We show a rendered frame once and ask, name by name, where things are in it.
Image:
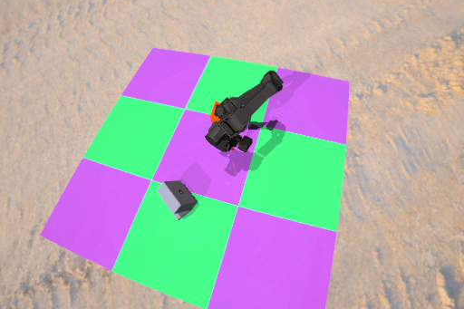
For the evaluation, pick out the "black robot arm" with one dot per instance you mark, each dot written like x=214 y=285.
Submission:
x=234 y=117

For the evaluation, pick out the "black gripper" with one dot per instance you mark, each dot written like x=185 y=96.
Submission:
x=244 y=143

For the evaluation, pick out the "grey sloped panel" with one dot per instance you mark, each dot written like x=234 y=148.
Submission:
x=177 y=198

